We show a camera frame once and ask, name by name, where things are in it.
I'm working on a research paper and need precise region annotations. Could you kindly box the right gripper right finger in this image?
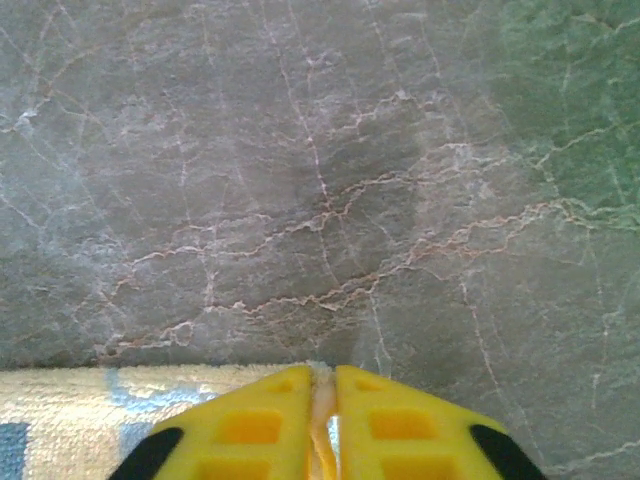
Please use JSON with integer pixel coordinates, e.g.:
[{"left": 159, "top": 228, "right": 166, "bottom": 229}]
[{"left": 333, "top": 363, "right": 550, "bottom": 480}]

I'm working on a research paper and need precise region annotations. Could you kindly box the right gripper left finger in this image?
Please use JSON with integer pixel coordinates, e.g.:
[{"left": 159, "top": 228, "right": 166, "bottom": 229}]
[{"left": 107, "top": 364, "right": 316, "bottom": 480}]

